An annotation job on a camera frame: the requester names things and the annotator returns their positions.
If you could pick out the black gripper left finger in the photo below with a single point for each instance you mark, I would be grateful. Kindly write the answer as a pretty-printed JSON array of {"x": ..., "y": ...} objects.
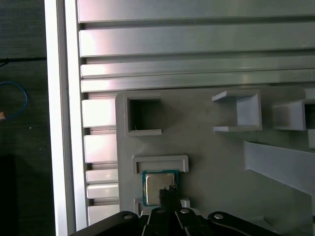
[{"x": 157, "y": 223}]

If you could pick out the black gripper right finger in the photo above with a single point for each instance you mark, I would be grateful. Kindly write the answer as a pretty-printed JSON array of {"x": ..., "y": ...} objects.
[{"x": 187, "y": 223}]

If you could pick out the silver CPU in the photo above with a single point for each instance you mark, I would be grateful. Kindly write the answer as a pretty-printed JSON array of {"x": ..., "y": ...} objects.
[{"x": 155, "y": 186}]

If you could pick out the grey parts rack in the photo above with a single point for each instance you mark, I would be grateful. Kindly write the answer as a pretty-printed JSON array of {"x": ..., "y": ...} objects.
[{"x": 197, "y": 152}]

